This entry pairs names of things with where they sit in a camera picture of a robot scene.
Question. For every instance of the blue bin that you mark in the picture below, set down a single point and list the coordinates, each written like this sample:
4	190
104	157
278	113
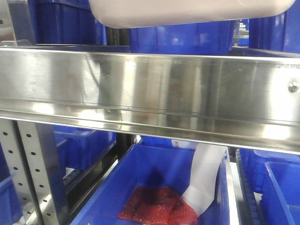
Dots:
153	167
276	176
66	22
206	38
84	146
277	33

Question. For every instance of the blue bin bottom left corner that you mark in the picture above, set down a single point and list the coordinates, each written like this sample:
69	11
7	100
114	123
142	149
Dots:
10	208

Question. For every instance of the pale pink plastic bin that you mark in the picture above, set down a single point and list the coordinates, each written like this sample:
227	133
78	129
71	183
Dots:
144	13

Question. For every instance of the blue bin upper right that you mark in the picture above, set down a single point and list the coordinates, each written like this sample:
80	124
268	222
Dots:
277	33

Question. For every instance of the red bubble wrap bag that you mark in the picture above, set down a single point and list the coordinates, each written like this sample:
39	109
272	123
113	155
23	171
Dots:
158	206

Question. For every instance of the steel bolt on rail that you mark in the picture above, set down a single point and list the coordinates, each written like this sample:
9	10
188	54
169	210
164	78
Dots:
293	86

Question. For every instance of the blue bin upper left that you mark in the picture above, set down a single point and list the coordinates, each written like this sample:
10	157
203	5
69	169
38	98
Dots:
66	22

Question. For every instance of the perforated steel shelf post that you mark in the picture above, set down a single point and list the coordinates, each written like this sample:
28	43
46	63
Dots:
33	160

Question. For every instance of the stainless steel shelf rail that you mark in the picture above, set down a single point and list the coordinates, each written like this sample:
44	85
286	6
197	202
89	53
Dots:
237	100

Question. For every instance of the blue bin upper centre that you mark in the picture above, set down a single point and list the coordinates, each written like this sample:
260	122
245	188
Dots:
206	38

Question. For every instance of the blue bin lower centre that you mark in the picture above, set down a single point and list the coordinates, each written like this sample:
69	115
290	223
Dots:
153	167

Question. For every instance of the blue bin lower right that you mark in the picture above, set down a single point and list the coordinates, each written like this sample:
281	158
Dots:
276	176

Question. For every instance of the blue bin lower left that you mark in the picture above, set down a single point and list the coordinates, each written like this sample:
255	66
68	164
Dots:
84	146

